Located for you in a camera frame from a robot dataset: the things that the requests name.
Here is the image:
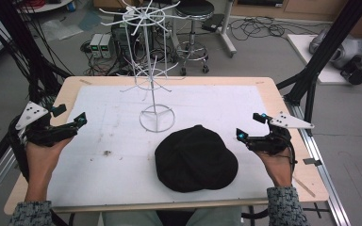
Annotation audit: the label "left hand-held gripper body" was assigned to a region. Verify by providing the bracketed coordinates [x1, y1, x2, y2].
[14, 101, 78, 148]

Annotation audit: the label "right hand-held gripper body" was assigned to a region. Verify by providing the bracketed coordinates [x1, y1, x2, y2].
[246, 111, 315, 156]

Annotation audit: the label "black hat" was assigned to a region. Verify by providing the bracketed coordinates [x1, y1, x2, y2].
[154, 124, 239, 194]

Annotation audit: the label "white wire hat rack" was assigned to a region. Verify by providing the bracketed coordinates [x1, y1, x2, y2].
[98, 0, 182, 134]

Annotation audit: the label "person's right hand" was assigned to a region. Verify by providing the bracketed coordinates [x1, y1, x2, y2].
[257, 149, 294, 188]

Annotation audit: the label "person's left hand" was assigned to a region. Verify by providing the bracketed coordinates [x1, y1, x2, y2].
[25, 137, 75, 190]

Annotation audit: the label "black tape strip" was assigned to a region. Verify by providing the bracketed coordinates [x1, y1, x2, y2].
[303, 157, 322, 167]

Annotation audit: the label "thin wooden stick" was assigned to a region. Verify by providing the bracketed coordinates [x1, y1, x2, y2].
[291, 176, 317, 199]

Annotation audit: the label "white table mat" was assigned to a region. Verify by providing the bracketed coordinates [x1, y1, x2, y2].
[46, 84, 276, 208]

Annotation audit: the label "grey power supply unit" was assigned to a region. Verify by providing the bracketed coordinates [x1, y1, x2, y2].
[99, 33, 113, 59]
[89, 33, 104, 59]

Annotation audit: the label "white floor platform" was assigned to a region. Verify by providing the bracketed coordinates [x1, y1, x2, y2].
[287, 33, 362, 86]

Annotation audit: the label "clear plastic sheet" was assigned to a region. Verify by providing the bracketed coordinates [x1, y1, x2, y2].
[40, 18, 85, 41]

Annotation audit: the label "white metal stand leg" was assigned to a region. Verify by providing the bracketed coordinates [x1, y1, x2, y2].
[217, 0, 238, 58]

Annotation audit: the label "black computer tower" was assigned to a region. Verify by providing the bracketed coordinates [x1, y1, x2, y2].
[110, 22, 146, 64]

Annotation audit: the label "person's legs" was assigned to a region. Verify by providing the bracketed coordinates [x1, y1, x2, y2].
[101, 205, 243, 226]

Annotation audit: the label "round white table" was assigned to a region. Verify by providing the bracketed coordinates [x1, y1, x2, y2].
[14, 0, 75, 14]

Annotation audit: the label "black device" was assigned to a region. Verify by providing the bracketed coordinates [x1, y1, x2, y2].
[339, 56, 362, 86]

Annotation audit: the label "black flat box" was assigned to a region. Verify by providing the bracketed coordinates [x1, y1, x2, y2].
[201, 13, 225, 33]

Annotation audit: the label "grey rounded device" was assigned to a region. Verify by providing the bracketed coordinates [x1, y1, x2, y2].
[308, 29, 362, 71]

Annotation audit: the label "black round stool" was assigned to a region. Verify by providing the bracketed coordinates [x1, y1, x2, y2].
[173, 0, 216, 77]

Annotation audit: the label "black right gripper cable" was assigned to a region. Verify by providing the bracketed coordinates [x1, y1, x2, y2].
[286, 140, 298, 177]

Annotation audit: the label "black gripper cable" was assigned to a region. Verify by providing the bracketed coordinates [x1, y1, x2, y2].
[8, 115, 30, 184]
[286, 140, 298, 177]

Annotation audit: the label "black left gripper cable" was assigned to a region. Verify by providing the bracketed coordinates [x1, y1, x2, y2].
[8, 115, 30, 184]

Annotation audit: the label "black metal frame stand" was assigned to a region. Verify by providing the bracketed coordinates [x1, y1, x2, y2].
[276, 0, 362, 127]
[0, 0, 74, 106]

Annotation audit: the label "tangle of black floor cables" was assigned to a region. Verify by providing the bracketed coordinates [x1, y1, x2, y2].
[228, 15, 323, 42]

